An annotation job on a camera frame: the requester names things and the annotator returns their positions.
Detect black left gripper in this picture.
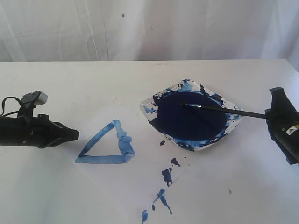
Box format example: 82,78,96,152
0,114,79,148

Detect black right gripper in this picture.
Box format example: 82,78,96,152
265,87,299,165

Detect black paintbrush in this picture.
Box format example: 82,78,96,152
183,104,267,119

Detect white paper sheet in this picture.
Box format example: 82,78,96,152
50,102,225,224

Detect white square paint dish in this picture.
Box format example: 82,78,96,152
140,79,242,151

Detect white backdrop cloth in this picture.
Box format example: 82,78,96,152
0,0,299,63

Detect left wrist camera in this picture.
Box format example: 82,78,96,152
21,91,48,106

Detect black left camera cable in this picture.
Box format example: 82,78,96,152
0,97,23,119

